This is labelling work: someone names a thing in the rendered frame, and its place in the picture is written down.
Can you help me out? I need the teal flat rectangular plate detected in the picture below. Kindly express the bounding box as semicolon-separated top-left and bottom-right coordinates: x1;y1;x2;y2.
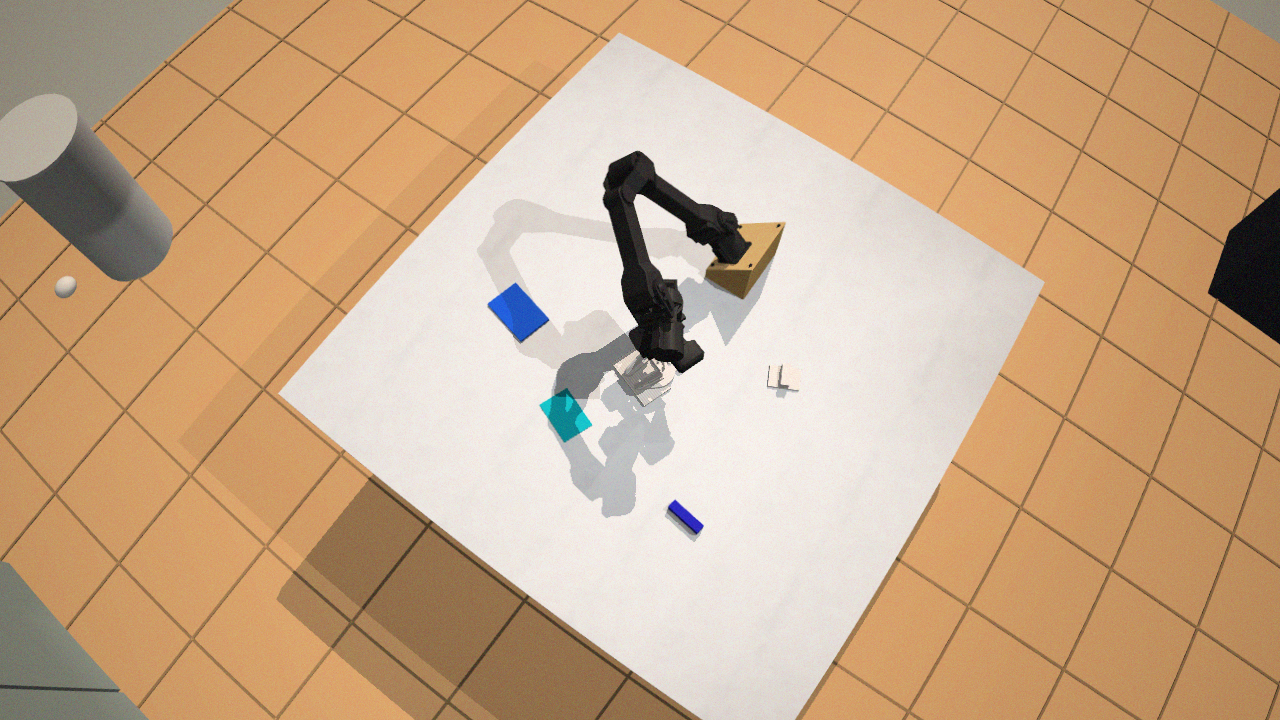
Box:
540;388;593;442

